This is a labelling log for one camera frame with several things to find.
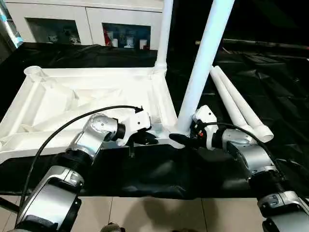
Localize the white plastic table leg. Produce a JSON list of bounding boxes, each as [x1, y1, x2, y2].
[[154, 0, 174, 75], [213, 65, 275, 143], [174, 0, 236, 138], [209, 67, 256, 132]]

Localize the white plastic table top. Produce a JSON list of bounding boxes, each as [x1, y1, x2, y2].
[[0, 65, 186, 163]]

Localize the black plastic mat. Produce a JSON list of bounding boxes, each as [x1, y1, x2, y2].
[[0, 41, 309, 200]]

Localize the black metal rod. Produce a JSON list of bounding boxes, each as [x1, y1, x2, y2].
[[196, 39, 309, 51]]

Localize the black tripod leg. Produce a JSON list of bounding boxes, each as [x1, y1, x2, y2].
[[0, 196, 22, 214]]

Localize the white glass-door cabinet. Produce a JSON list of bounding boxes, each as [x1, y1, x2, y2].
[[0, 0, 165, 50]]

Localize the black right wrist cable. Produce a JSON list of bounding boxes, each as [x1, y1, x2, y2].
[[203, 122, 285, 170]]

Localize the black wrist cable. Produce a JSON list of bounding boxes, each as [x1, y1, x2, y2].
[[203, 122, 285, 170], [17, 105, 144, 223]]

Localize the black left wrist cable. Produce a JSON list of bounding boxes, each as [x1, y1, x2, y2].
[[17, 105, 144, 223]]

